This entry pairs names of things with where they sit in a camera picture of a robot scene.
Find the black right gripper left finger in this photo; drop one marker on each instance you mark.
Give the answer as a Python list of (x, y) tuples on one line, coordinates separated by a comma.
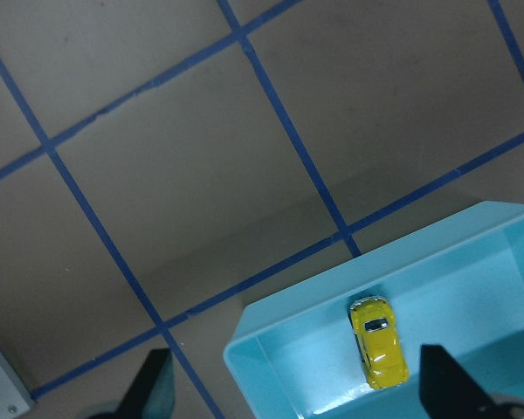
[(152, 393)]

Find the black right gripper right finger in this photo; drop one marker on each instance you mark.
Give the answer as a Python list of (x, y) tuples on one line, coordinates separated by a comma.
[(446, 390)]

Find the yellow toy beetle car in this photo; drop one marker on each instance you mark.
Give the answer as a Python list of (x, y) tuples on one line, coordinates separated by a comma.
[(374, 325)]

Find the turquoise plastic storage bin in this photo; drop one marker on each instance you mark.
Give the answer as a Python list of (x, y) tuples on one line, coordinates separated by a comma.
[(458, 283)]

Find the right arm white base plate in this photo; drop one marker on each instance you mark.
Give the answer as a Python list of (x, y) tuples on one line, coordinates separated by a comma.
[(15, 399)]

